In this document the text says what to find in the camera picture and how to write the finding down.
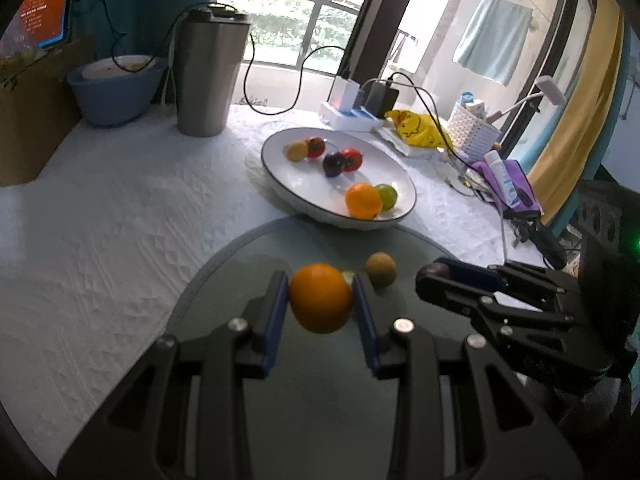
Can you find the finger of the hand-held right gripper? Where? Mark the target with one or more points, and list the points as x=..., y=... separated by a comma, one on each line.
x=450, y=292
x=470, y=271

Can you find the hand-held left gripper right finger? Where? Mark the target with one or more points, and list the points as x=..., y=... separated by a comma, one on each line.
x=365, y=330

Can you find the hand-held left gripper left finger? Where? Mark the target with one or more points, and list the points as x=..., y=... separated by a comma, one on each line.
x=275, y=320

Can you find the orange tomato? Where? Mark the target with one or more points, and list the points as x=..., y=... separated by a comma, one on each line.
x=320, y=298
x=363, y=200

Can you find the green cherry tomato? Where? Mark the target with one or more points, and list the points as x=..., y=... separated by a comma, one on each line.
x=347, y=275

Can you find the brown kiwi fruit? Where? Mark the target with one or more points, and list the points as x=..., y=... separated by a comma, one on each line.
x=381, y=270

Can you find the green lime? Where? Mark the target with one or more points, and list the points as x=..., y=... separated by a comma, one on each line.
x=386, y=196

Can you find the white plate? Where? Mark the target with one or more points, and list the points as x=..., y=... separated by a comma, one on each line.
x=310, y=185

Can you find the red cherry tomato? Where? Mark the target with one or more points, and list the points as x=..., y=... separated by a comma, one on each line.
x=351, y=159

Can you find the dark purple plum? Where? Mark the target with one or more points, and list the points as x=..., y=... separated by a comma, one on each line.
x=333, y=164

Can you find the small yellow cherry tomato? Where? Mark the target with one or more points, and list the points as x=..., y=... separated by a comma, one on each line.
x=296, y=150

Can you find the red green apple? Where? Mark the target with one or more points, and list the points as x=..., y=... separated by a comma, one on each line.
x=315, y=147

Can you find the key with black fob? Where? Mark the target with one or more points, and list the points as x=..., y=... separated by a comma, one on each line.
x=522, y=232

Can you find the black device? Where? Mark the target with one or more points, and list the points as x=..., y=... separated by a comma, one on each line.
x=550, y=247

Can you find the grey round mat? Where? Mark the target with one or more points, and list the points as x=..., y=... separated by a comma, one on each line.
x=310, y=410

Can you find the white tube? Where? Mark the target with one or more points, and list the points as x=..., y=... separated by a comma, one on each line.
x=502, y=180

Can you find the purple pouch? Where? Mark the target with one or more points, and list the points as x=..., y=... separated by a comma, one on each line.
x=525, y=175

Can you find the white woven basket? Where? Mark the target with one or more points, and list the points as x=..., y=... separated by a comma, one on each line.
x=472, y=132

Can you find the white paper packet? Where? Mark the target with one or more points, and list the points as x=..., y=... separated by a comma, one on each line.
x=395, y=142

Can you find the yellow plastic bag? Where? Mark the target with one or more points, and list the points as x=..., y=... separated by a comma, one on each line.
x=417, y=127

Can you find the wide yellow curtain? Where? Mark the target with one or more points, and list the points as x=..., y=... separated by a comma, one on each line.
x=575, y=125

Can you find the packets in basket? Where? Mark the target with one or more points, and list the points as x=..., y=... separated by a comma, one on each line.
x=472, y=105

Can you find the white textured tablecloth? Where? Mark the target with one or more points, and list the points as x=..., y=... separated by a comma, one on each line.
x=125, y=235

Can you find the black charger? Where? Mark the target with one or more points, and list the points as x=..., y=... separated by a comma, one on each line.
x=381, y=100

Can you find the white power strip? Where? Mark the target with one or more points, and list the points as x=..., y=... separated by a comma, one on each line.
x=350, y=119

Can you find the white desk lamp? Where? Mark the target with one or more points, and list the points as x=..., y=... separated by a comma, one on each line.
x=550, y=87

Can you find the white charger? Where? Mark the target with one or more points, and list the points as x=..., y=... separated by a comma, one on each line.
x=344, y=92

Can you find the light blue towel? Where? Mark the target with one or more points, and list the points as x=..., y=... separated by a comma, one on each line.
x=492, y=40

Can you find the steel tumbler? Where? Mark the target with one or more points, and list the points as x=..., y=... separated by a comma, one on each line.
x=210, y=75

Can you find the blue bowl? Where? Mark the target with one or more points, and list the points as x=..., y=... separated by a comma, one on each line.
x=115, y=102

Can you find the white bowl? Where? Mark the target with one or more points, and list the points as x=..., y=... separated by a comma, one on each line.
x=107, y=67

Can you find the cardboard box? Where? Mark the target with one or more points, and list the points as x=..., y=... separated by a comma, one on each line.
x=35, y=125

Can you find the balcony railing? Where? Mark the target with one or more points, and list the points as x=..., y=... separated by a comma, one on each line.
x=300, y=2

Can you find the clear plastic bag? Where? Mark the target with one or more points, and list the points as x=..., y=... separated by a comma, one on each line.
x=11, y=69

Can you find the tablet with orange screen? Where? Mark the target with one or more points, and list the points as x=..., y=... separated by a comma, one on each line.
x=45, y=5

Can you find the black window post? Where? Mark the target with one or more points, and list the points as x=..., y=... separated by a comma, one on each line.
x=380, y=20

